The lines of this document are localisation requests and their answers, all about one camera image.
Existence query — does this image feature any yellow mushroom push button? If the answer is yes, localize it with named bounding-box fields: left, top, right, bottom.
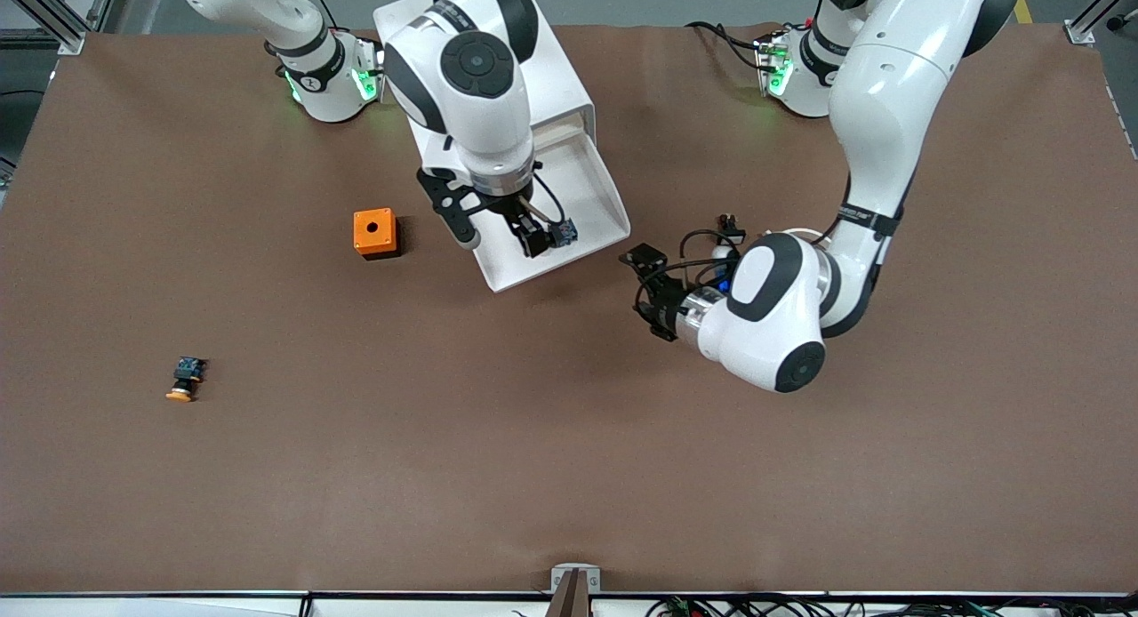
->
left=165, top=357, right=209, bottom=403

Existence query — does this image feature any orange box with hole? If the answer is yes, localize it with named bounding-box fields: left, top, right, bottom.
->
left=353, top=208, right=401, bottom=260

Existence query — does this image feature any grey metal bracket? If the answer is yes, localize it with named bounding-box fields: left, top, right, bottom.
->
left=550, top=563, right=602, bottom=595

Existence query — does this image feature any black left base cable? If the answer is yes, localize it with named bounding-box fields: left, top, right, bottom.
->
left=685, top=20, right=767, bottom=72

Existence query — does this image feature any black cable bundle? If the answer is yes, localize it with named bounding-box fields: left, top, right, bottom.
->
left=645, top=593, right=1138, bottom=617

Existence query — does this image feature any aluminium frame profile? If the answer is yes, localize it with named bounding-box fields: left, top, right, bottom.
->
left=0, top=0, right=122, bottom=56
left=1062, top=0, right=1138, bottom=46

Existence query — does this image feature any white table edge rail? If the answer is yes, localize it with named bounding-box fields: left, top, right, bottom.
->
left=0, top=589, right=1138, bottom=617

